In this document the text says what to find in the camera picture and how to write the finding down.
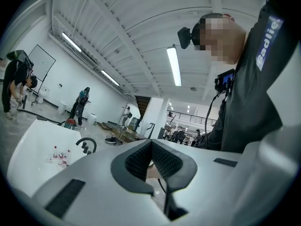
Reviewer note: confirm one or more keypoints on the black curved faucet spout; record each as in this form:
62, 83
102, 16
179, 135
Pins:
88, 139

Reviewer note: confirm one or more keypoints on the black faucet knob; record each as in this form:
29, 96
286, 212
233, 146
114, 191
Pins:
86, 148
84, 145

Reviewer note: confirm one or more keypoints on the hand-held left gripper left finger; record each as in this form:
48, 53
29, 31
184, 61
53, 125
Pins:
94, 187

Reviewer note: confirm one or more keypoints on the black head camera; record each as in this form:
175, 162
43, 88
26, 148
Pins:
184, 37

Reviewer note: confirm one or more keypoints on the cluster of red-capped bottles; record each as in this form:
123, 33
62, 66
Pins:
60, 156

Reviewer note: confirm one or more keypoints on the person's head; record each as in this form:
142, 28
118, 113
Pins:
223, 39

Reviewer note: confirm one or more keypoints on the green red-lidded vacuum cleaner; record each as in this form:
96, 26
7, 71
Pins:
70, 123

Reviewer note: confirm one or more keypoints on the wooden pallet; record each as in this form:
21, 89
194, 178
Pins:
103, 125

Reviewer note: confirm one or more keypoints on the rolling whiteboard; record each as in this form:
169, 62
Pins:
41, 61

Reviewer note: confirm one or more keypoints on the person's black shirt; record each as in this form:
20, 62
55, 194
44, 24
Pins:
249, 98

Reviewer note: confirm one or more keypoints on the person's right forearm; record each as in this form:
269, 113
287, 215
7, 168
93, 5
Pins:
154, 172

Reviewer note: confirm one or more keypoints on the dark staircase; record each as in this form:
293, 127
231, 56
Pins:
143, 105

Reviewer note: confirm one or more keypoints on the white bathtub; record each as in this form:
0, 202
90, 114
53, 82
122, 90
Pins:
35, 149

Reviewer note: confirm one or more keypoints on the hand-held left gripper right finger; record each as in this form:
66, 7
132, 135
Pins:
207, 173

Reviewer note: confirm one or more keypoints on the long ceiling tube light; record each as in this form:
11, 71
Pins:
174, 66
110, 77
70, 41

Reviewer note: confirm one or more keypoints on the black round floor device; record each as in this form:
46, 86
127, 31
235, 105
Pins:
110, 140

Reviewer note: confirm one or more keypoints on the black balcony railing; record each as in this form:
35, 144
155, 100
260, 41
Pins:
188, 118

